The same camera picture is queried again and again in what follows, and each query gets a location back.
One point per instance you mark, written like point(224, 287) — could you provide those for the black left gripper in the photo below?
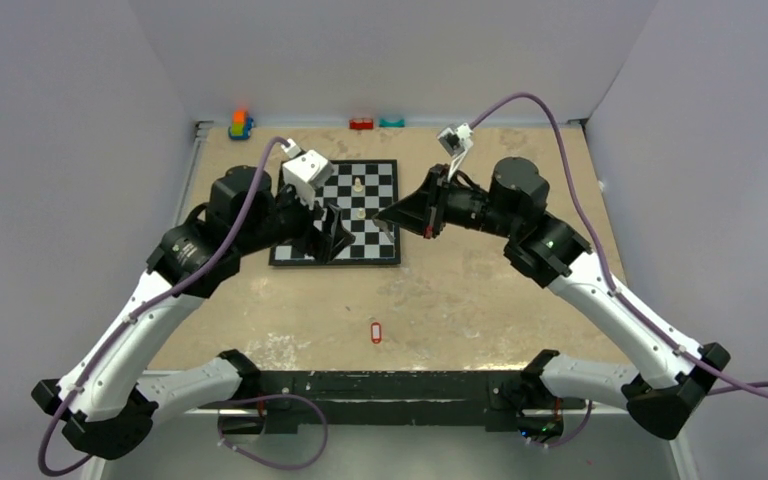
point(317, 242)

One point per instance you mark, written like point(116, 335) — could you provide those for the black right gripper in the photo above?
point(432, 196)

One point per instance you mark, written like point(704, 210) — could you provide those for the silver key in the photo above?
point(388, 231)

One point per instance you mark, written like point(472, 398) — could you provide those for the red key tag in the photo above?
point(376, 333)

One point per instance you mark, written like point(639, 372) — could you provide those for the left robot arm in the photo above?
point(102, 407)

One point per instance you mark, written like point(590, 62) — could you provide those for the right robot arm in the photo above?
point(668, 373)

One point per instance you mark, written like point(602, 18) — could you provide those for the black white chessboard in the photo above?
point(361, 188)

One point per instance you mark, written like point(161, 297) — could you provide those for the teal block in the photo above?
point(392, 121)

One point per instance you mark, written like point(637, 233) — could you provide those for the red block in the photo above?
point(361, 123)

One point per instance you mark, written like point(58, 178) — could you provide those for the stacked colour blocks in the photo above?
point(240, 126)

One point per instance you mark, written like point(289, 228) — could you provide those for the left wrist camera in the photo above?
point(306, 171)

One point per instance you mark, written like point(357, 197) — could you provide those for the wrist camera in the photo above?
point(457, 142)
point(306, 171)

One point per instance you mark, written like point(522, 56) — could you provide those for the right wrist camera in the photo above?
point(457, 142)

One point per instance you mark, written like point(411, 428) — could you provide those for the black table front rail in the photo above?
point(495, 400)

